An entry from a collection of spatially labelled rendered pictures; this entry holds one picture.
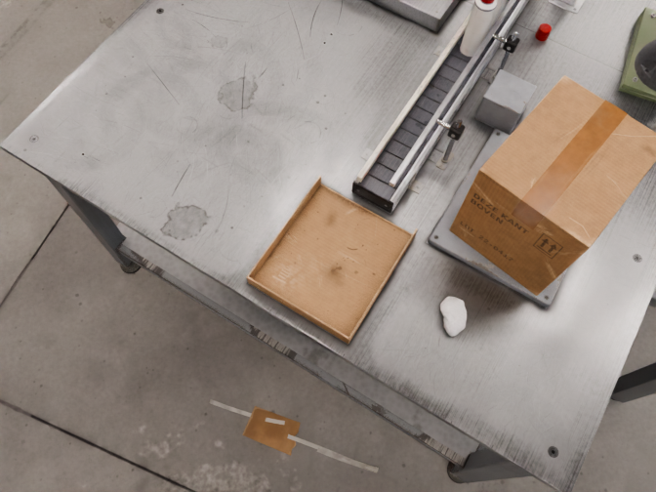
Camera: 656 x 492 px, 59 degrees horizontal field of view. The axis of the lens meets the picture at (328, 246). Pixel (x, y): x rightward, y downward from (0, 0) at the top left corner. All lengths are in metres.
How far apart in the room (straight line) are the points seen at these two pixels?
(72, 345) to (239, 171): 1.09
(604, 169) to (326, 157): 0.63
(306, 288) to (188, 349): 0.94
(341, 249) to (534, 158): 0.46
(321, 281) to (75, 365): 1.19
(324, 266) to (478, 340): 0.37
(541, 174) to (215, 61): 0.90
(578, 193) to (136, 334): 1.59
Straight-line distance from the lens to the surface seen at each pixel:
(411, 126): 1.45
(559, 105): 1.27
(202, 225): 1.38
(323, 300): 1.28
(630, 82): 1.75
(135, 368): 2.19
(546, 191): 1.15
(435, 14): 1.70
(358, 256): 1.32
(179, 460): 2.10
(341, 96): 1.55
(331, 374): 1.87
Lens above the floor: 2.05
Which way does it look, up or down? 66 degrees down
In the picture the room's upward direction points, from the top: 3 degrees clockwise
